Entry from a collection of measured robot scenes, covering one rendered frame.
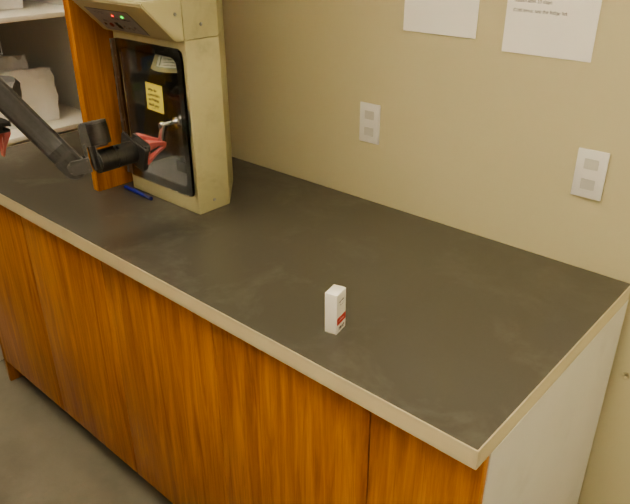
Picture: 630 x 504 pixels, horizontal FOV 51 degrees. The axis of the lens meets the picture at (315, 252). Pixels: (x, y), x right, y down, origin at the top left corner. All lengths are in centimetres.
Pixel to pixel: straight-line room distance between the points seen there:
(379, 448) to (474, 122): 86
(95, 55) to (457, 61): 101
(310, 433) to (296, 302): 28
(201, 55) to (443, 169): 70
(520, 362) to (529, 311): 19
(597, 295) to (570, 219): 21
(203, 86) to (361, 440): 99
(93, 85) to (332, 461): 125
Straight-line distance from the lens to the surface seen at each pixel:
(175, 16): 171
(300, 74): 206
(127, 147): 174
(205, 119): 180
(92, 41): 202
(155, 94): 186
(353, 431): 131
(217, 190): 188
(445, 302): 145
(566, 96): 161
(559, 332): 141
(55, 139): 170
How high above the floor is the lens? 168
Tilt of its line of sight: 27 degrees down
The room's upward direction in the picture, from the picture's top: straight up
